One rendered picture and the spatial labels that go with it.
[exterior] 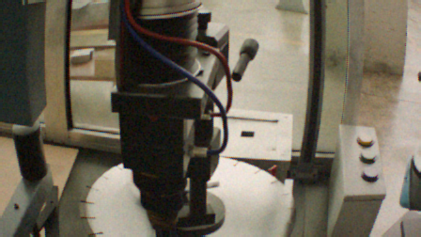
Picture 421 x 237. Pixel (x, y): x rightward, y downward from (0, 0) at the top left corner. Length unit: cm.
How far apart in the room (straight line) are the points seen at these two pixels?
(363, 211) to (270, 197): 25
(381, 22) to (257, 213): 328
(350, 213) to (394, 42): 319
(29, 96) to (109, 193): 40
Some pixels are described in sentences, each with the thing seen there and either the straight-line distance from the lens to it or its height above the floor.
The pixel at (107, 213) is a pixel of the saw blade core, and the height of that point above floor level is 95.
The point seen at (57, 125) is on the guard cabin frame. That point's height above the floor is 80.
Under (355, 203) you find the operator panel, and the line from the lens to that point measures 96.
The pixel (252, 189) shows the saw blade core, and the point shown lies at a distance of 85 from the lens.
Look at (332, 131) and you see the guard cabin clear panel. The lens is 124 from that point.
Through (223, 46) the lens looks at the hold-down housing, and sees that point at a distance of 58.
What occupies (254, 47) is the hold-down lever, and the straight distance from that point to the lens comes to 63.
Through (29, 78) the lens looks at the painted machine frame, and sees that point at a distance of 46.
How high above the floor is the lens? 144
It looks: 29 degrees down
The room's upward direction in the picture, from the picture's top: 2 degrees clockwise
